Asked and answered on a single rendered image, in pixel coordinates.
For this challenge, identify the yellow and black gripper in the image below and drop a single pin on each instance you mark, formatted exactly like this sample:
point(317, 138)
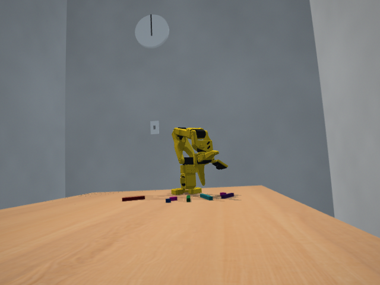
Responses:
point(202, 158)

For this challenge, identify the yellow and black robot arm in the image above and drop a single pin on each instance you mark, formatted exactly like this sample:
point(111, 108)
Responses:
point(187, 170)

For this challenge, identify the turquoise rod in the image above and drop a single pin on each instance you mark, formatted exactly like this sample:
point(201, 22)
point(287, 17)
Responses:
point(208, 197)

